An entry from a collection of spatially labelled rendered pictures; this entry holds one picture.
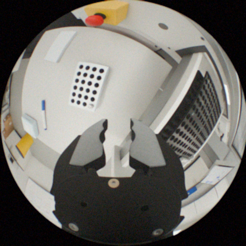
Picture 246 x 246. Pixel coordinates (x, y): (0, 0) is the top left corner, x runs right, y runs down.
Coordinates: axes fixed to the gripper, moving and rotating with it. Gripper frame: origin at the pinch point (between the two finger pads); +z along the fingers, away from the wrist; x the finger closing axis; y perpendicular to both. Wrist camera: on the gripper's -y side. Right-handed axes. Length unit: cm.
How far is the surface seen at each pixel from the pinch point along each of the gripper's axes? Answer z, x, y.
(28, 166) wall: 17, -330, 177
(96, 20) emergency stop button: 1.9, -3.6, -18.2
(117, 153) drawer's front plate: 5.2, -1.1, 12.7
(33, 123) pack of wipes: 9.7, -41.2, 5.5
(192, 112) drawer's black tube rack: 1.1, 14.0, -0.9
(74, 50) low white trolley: 14.1, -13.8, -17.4
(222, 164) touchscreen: -9, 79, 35
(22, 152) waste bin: 22, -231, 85
